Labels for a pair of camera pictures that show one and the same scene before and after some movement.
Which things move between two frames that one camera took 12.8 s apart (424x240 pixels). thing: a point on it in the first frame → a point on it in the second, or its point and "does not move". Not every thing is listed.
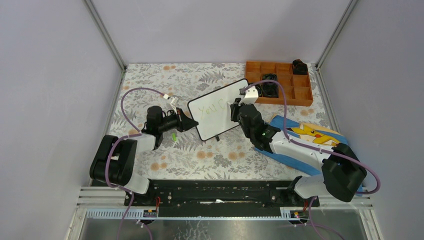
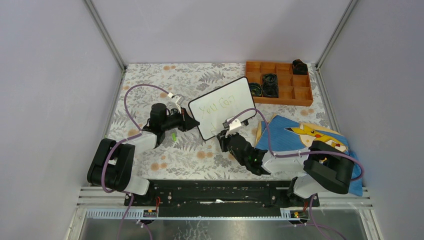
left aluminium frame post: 107,38 does not move
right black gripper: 234,108 → 223,139
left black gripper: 184,123 does not move
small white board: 211,112 does not move
